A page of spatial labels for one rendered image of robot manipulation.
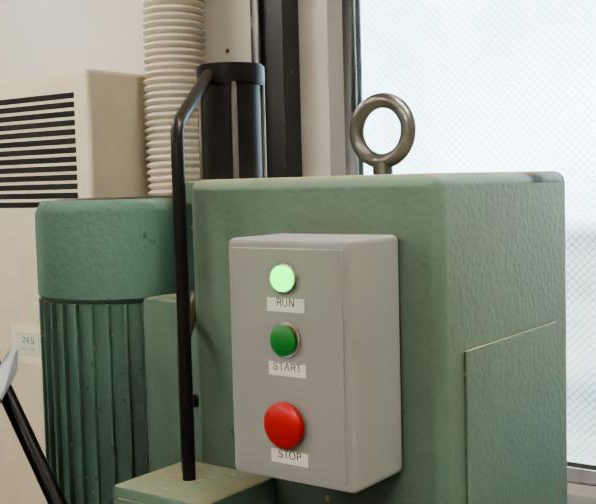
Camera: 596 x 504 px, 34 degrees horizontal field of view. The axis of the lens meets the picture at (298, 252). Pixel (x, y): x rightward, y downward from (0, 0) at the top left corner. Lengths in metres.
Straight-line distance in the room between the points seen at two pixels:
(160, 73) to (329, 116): 0.42
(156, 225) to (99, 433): 0.20
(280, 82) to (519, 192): 1.62
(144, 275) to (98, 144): 1.58
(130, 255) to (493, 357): 0.35
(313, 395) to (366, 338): 0.05
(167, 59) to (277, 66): 0.28
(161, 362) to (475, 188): 0.33
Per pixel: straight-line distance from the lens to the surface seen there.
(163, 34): 2.45
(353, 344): 0.62
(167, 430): 0.87
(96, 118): 2.46
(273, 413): 0.65
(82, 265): 0.90
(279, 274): 0.63
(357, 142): 0.80
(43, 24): 3.04
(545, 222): 0.80
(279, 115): 2.33
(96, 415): 0.92
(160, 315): 0.86
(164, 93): 2.43
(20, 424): 0.90
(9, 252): 2.68
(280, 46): 2.34
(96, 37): 2.87
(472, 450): 0.70
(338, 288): 0.61
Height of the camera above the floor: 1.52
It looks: 4 degrees down
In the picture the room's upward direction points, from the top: 2 degrees counter-clockwise
